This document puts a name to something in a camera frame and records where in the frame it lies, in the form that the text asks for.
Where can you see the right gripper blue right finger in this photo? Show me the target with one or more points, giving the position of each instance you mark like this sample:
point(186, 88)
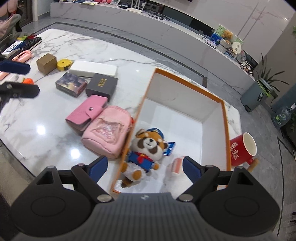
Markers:
point(192, 169)

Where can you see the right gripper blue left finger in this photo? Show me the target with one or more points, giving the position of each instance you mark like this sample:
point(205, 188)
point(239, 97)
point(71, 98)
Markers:
point(97, 168)

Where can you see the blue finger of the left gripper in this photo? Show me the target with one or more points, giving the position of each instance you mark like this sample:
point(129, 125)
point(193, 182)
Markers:
point(14, 67)
point(15, 90)

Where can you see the pink small backpack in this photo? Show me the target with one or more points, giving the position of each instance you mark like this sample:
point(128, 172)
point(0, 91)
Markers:
point(106, 134)

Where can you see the yellow tape measure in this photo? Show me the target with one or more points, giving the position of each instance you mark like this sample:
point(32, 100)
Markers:
point(64, 64)

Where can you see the illustrated book box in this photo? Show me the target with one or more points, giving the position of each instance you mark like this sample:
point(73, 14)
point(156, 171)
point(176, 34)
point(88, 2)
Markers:
point(71, 84)

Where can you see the long white box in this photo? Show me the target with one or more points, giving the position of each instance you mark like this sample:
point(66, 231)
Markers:
point(89, 69)

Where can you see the orange crochet fruit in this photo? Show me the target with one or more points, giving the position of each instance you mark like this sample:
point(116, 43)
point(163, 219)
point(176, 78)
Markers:
point(28, 81)

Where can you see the blue white slim box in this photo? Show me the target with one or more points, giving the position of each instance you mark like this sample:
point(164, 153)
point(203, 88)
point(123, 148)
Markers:
point(13, 48)

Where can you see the pink handheld fan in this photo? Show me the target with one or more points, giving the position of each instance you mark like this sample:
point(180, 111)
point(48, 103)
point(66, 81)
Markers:
point(23, 57)

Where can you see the pink striped item in box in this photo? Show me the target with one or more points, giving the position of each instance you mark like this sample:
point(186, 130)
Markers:
point(174, 171)

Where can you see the black remote keyboard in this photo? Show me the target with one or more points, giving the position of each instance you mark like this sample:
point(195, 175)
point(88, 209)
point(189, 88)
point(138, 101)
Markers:
point(30, 44)

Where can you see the blue card tag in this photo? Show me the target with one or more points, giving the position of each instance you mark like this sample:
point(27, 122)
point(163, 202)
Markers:
point(169, 149)

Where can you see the brown cardboard cube box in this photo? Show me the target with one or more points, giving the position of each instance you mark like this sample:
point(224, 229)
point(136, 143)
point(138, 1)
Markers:
point(47, 63)

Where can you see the orange white storage box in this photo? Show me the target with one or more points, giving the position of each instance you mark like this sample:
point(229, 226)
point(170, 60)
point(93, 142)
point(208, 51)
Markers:
point(186, 114)

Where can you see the red panda plush toy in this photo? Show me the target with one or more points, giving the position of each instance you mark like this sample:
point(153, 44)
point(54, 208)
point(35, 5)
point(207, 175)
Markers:
point(143, 156)

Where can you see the pink snap wallet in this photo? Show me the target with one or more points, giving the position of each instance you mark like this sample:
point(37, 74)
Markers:
point(86, 112)

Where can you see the red mug white interior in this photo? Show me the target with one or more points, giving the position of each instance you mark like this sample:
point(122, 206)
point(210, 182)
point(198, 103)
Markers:
point(243, 149)

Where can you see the black gift box gold text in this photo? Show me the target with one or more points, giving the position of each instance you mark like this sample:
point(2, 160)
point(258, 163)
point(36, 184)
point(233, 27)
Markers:
point(101, 85)

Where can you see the grey trash bin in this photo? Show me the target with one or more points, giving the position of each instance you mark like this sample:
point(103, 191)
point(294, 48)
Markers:
point(255, 95)

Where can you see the water jug bottle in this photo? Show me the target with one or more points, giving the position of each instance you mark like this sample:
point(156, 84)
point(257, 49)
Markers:
point(282, 116)

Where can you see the green potted plant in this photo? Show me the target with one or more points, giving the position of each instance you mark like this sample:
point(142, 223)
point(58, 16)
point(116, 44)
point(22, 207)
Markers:
point(266, 80)

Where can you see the round white fan sign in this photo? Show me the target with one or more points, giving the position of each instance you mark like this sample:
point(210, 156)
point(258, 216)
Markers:
point(236, 47)

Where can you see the small bear plush on shelf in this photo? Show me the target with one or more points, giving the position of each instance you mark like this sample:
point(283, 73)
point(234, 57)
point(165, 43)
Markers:
point(227, 35)

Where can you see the white router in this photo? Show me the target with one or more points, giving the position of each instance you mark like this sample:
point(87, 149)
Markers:
point(136, 6)

